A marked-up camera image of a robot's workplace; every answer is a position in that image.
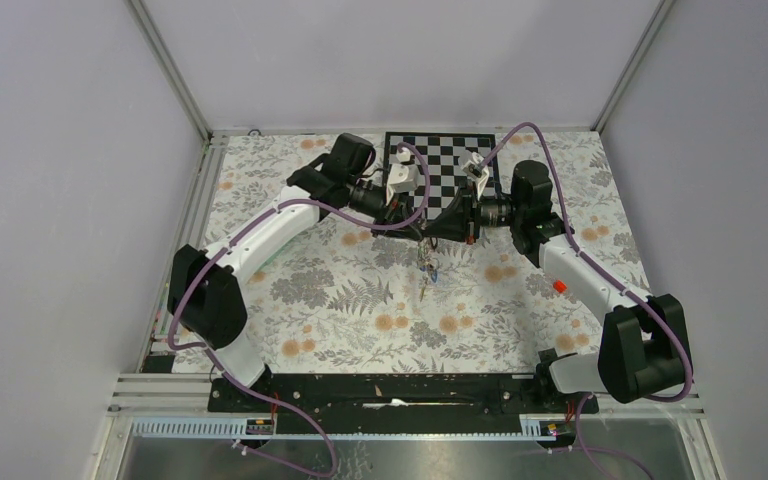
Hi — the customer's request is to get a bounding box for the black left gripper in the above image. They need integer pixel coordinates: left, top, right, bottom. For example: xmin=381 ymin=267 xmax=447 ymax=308
xmin=346 ymin=175 xmax=423 ymax=241

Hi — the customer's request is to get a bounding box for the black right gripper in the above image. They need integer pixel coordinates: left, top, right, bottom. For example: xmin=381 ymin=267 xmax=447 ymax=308
xmin=423 ymin=180 xmax=524 ymax=246

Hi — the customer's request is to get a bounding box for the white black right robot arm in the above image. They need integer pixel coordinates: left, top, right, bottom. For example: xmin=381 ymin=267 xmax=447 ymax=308
xmin=424 ymin=156 xmax=693 ymax=412

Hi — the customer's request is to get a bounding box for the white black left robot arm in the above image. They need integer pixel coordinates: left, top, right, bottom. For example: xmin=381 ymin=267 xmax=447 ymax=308
xmin=167 ymin=133 xmax=432 ymax=411

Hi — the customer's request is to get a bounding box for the black white chessboard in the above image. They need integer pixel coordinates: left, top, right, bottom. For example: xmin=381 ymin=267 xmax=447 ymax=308
xmin=382 ymin=131 xmax=496 ymax=221

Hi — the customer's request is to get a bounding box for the floral table mat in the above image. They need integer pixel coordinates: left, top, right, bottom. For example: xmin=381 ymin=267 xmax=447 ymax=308
xmin=200 ymin=131 xmax=654 ymax=373

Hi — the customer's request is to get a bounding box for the mint green cylinder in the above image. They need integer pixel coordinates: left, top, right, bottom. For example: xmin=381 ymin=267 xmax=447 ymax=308
xmin=261 ymin=242 xmax=293 ymax=268

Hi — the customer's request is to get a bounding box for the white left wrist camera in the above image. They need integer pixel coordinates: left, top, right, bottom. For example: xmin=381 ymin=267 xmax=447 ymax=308
xmin=384 ymin=148 xmax=419 ymax=203

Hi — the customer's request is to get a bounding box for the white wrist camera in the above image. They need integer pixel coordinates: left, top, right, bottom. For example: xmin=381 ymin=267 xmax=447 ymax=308
xmin=384 ymin=148 xmax=419 ymax=203
xmin=459 ymin=150 xmax=490 ymax=198

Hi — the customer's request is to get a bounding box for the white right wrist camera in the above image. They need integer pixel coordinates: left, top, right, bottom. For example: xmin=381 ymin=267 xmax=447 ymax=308
xmin=459 ymin=150 xmax=490 ymax=198

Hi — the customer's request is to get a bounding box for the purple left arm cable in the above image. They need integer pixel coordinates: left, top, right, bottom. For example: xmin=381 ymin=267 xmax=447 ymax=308
xmin=166 ymin=142 xmax=433 ymax=480

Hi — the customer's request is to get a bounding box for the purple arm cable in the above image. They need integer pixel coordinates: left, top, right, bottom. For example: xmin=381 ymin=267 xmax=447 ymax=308
xmin=166 ymin=142 xmax=433 ymax=480
xmin=476 ymin=121 xmax=695 ymax=480

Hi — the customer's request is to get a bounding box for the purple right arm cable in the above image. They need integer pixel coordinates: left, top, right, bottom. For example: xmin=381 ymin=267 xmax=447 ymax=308
xmin=476 ymin=121 xmax=695 ymax=480

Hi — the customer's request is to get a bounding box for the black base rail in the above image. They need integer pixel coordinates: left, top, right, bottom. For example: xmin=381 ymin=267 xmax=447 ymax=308
xmin=207 ymin=373 xmax=599 ymax=436

